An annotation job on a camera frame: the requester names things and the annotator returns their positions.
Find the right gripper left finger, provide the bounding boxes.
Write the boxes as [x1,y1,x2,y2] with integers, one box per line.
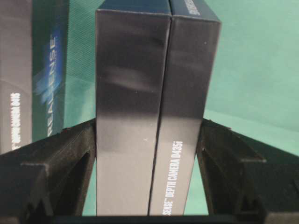
[0,121,96,216]

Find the black camera box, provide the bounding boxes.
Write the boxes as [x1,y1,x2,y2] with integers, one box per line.
[95,0,221,216]
[0,0,70,154]

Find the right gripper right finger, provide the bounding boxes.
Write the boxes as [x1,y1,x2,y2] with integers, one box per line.
[197,119,299,216]

